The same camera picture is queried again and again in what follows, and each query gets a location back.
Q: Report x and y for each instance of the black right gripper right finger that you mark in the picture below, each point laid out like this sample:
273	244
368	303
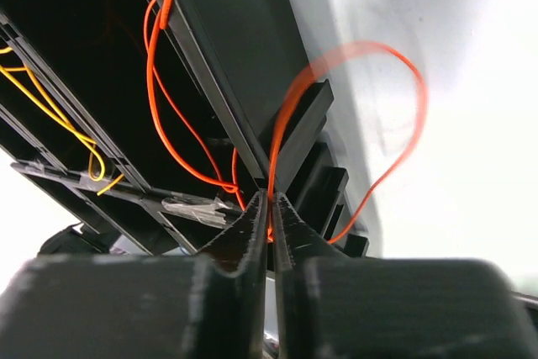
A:
332	306

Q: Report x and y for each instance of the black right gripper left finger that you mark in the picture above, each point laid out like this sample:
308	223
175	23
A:
206	305

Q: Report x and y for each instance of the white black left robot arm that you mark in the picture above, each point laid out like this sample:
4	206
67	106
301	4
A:
84	241

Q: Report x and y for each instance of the black six-compartment bin tray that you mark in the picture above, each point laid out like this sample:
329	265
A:
150	117

